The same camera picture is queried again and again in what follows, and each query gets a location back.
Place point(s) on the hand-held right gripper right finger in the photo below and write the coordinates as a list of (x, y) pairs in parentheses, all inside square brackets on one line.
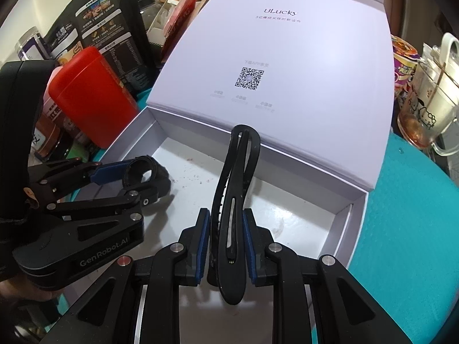
[(250, 247)]

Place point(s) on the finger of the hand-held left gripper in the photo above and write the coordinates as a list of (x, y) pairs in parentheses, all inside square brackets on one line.
[(107, 173), (138, 200)]

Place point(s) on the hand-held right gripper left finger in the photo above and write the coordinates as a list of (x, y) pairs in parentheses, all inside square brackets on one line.
[(201, 247)]

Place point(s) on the white gift box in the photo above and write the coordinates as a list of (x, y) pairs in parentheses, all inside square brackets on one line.
[(269, 61)]

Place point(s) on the dark jar with green label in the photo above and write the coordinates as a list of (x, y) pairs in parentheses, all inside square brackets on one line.
[(80, 152)]

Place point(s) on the brown jar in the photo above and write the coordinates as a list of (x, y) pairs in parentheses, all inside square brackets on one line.
[(50, 139)]

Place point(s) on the clear jar with purple label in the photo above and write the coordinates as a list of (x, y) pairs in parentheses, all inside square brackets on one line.
[(30, 44)]

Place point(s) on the red canister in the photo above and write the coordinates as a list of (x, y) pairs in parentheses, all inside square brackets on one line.
[(93, 96)]

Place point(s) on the black printed pouch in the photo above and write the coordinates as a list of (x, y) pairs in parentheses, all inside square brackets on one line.
[(104, 25)]

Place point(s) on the white carton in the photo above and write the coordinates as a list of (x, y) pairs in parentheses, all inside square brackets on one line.
[(159, 32)]

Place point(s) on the teal mat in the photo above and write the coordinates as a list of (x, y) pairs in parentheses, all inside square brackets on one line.
[(401, 222)]

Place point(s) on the red packet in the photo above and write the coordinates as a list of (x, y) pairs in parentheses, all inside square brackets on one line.
[(179, 21)]

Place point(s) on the purple instant noodle cup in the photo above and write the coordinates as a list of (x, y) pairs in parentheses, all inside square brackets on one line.
[(403, 64)]

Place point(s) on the white mug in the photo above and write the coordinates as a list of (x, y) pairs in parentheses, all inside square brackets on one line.
[(444, 96)]

